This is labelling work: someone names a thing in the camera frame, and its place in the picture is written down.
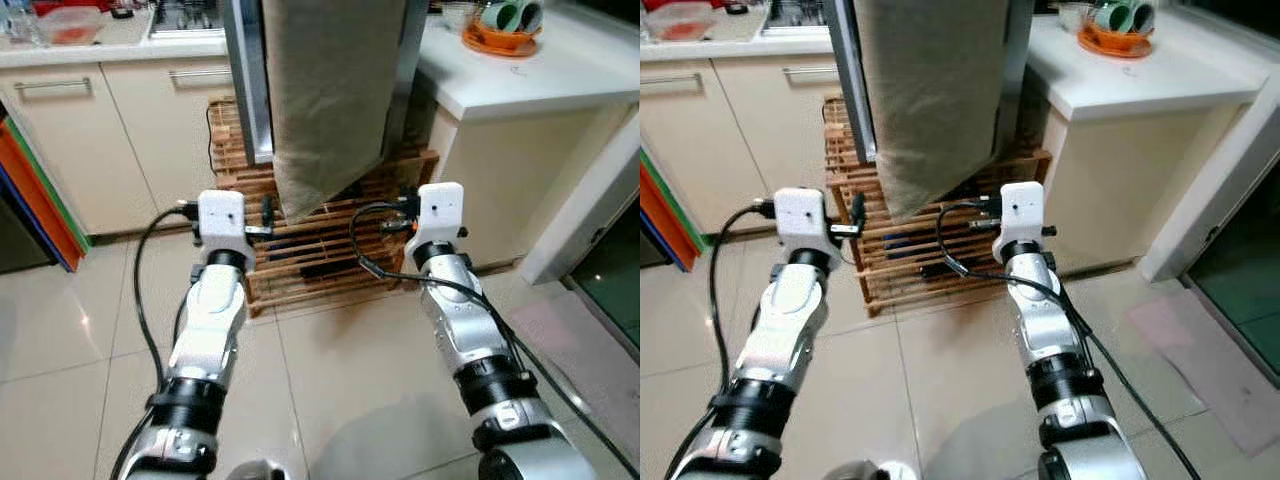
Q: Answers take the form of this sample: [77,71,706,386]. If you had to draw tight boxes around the wooden slatted rack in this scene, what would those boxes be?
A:
[205,95,441,317]
[822,95,1056,317]

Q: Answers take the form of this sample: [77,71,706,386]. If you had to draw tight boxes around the black flat box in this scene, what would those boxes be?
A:
[920,258,976,281]

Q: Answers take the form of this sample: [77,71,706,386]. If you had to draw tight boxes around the cream kitchen cabinet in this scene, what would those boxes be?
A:
[0,58,241,239]
[640,58,851,241]

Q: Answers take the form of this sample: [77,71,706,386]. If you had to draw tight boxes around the green board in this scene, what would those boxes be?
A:
[640,150,711,251]
[5,112,94,251]

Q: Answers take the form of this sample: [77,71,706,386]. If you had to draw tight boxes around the orange board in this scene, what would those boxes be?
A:
[640,160,701,269]
[0,120,83,269]

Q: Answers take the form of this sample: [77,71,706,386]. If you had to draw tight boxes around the white side counter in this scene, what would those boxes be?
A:
[415,0,641,273]
[1025,0,1280,273]

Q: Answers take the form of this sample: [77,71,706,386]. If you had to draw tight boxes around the orange bowl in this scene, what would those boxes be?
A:
[1077,18,1159,59]
[461,18,543,59]

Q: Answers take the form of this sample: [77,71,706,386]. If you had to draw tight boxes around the white kitchen countertop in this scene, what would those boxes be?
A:
[640,8,846,63]
[0,8,233,69]

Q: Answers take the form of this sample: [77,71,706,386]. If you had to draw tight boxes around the steel gas stove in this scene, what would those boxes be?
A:
[150,0,225,39]
[765,0,836,31]

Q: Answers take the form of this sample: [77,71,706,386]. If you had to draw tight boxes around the clear container red contents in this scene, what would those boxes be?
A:
[35,5,105,47]
[655,2,719,43]

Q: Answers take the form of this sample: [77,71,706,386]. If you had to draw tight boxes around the pink floor mat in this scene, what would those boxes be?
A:
[1125,290,1280,456]

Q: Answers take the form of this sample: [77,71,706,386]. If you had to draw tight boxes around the clear water bottle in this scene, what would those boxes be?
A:
[0,0,33,46]

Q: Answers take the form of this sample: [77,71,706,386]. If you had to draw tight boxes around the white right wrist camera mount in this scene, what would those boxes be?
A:
[1000,182,1046,263]
[405,182,467,267]

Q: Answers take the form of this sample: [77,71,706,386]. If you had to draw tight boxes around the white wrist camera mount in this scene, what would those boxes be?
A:
[1000,182,1046,263]
[405,182,467,267]
[775,188,831,271]
[196,189,252,269]

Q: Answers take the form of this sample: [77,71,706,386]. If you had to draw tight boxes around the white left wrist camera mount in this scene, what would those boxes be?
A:
[775,188,831,271]
[196,189,252,269]

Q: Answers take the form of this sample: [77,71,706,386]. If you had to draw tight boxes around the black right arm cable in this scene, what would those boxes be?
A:
[935,200,1201,480]
[350,200,641,480]

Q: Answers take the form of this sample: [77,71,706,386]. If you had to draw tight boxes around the metal cabinet handle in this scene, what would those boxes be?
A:
[640,72,704,96]
[782,65,846,86]
[168,68,234,89]
[12,78,94,102]

